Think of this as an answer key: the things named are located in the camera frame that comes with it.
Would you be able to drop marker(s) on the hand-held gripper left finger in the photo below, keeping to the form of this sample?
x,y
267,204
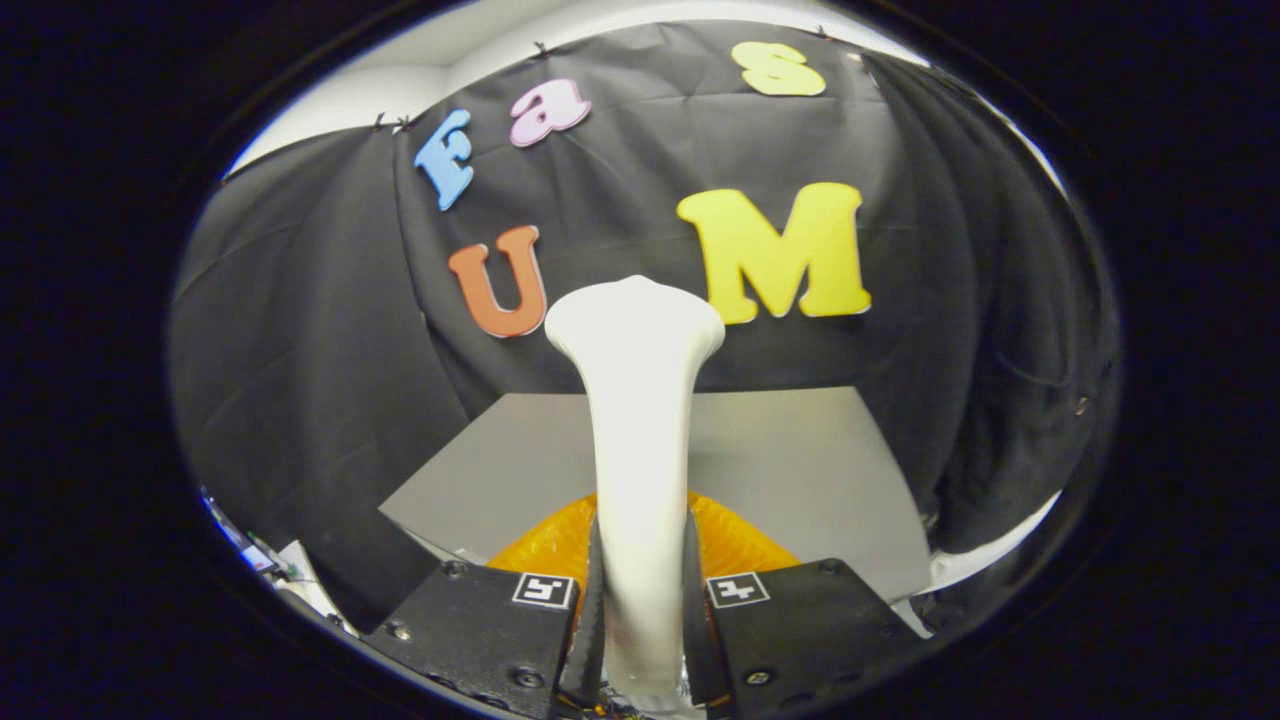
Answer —
x,y
480,640

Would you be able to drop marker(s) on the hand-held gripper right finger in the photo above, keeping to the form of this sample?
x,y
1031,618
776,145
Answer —
x,y
800,640

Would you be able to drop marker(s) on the white garment steamer head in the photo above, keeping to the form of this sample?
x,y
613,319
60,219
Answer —
x,y
640,400

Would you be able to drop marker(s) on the grey cabinet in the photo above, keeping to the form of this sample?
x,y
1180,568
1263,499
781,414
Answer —
x,y
800,470

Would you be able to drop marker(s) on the blue and white papers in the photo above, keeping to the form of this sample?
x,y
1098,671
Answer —
x,y
270,565

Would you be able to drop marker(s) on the black backdrop cloth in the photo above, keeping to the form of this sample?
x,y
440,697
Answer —
x,y
330,380

